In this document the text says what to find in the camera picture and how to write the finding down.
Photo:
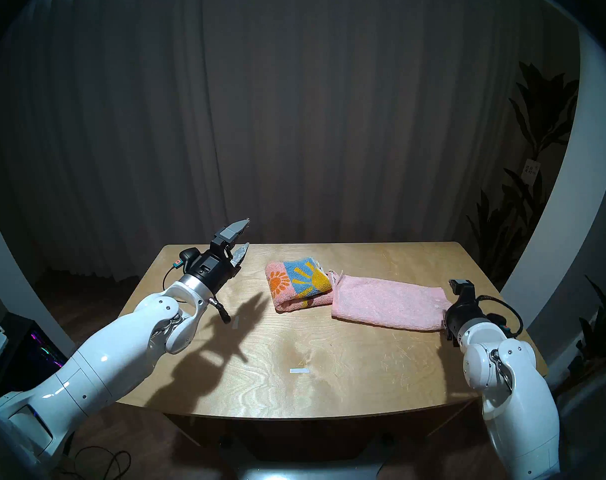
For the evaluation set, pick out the white paper plant tag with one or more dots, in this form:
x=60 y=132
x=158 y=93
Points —
x=532 y=171

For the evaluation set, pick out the grey pleated curtain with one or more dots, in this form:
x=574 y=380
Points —
x=283 y=109

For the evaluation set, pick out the tall dark leafy plant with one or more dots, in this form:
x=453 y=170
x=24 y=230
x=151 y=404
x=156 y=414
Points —
x=543 y=109

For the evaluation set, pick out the plain pink terry towel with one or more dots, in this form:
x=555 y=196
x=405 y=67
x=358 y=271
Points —
x=393 y=304

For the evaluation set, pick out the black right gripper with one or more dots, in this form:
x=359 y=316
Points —
x=463 y=311

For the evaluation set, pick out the black computer tower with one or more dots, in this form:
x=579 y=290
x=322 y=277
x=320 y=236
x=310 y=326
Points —
x=28 y=354

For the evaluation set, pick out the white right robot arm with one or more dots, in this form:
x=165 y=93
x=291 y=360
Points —
x=523 y=409

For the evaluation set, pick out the sunflower print terry towel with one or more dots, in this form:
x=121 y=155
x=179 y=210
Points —
x=298 y=284

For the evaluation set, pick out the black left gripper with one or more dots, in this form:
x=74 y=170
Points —
x=210 y=271

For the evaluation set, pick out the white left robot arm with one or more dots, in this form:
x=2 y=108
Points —
x=108 y=354

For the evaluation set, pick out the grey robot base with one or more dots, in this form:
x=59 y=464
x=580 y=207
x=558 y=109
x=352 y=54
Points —
x=308 y=473

